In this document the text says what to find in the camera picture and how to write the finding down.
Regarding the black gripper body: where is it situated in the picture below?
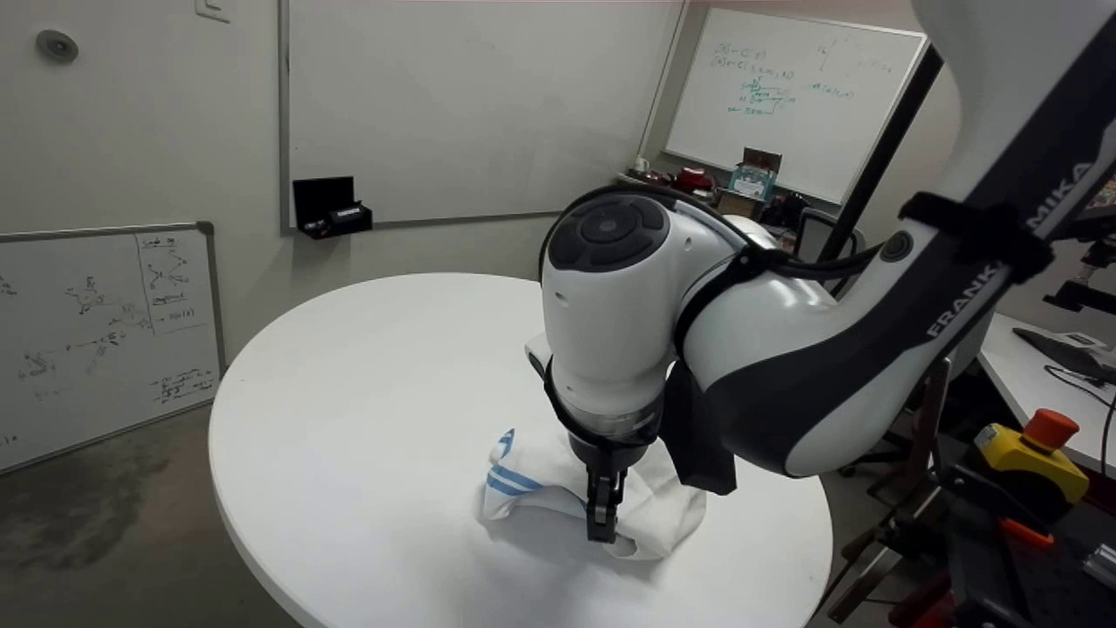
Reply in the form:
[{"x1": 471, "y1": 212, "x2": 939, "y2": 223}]
[{"x1": 570, "y1": 421, "x2": 661, "y2": 474}]

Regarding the white cloth with blue stripes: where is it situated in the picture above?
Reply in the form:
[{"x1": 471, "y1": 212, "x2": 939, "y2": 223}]
[{"x1": 479, "y1": 427, "x2": 710, "y2": 563}]

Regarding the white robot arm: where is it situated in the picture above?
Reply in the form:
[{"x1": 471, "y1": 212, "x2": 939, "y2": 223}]
[{"x1": 536, "y1": 0, "x2": 1116, "y2": 541}]

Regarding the black marker tray box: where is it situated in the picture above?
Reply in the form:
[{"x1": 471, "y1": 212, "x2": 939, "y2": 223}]
[{"x1": 295, "y1": 177, "x2": 374, "y2": 240}]

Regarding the yellow emergency stop button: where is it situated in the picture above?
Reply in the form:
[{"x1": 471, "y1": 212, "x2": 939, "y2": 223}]
[{"x1": 973, "y1": 410, "x2": 1087, "y2": 503}]

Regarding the white side desk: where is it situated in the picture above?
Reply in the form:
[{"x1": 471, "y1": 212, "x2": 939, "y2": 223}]
[{"x1": 976, "y1": 313, "x2": 1116, "y2": 470}]

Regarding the leaning floor whiteboard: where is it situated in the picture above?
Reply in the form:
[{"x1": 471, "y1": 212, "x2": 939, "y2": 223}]
[{"x1": 0, "y1": 219, "x2": 222, "y2": 470}]

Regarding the far wall whiteboard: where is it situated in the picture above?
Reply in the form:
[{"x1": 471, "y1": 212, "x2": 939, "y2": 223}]
[{"x1": 665, "y1": 9, "x2": 929, "y2": 207}]

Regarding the round wall sensor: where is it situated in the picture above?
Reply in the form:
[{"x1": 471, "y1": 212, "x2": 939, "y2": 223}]
[{"x1": 36, "y1": 29, "x2": 81, "y2": 66}]

